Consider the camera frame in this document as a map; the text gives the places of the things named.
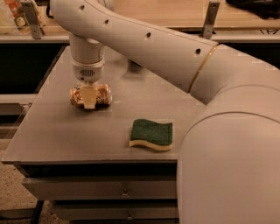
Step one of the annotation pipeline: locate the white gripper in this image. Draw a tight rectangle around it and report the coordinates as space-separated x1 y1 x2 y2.
72 59 105 109

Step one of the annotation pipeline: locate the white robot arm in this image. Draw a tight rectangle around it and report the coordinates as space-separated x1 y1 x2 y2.
51 0 280 224

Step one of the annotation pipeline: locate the green and yellow sponge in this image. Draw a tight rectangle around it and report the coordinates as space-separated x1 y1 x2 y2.
129 119 173 151

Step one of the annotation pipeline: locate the upper grey drawer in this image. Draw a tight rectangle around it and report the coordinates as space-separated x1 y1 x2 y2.
22 176 177 200

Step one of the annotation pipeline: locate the grey drawer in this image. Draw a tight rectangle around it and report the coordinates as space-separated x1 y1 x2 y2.
52 201 179 221
22 176 177 200

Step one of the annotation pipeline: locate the white orange snack bag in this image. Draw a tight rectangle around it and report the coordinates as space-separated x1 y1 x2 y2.
0 0 46 36

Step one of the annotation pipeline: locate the lower grey drawer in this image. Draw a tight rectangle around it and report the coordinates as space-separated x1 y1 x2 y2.
52 201 179 221

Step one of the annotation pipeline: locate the black object top right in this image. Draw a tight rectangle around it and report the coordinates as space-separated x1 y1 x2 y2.
226 0 280 19

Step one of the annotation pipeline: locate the left metal bracket post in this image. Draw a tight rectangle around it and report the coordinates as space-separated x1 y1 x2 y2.
20 0 44 39

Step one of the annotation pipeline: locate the metal bracket post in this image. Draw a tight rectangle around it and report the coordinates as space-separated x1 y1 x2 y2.
20 0 44 39
201 0 220 39

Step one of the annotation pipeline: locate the right metal bracket post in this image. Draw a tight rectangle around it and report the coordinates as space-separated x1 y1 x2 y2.
201 0 220 39

